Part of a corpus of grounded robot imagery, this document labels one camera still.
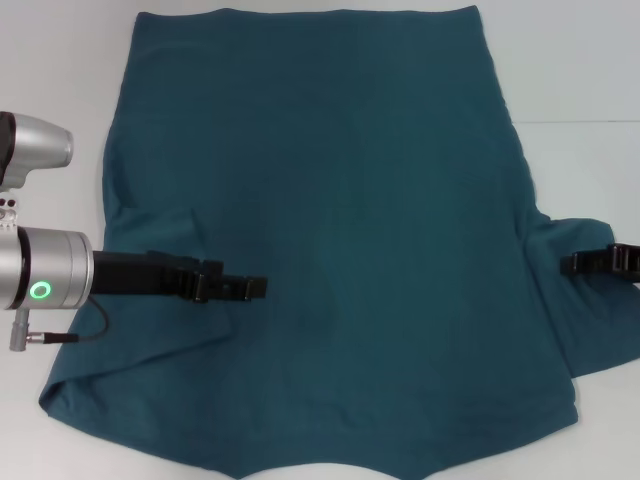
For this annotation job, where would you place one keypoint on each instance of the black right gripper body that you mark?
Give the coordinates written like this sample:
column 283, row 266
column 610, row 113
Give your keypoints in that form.
column 629, row 262

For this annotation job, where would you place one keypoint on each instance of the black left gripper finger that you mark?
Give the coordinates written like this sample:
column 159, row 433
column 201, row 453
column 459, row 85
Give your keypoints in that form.
column 245, row 289

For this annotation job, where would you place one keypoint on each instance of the blue short-sleeved shirt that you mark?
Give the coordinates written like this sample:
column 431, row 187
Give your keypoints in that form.
column 350, row 200

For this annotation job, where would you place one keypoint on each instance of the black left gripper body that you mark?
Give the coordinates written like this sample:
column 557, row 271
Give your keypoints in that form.
column 140, row 276

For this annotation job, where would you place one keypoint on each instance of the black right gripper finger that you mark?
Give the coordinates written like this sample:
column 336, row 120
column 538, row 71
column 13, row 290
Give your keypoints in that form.
column 587, row 262

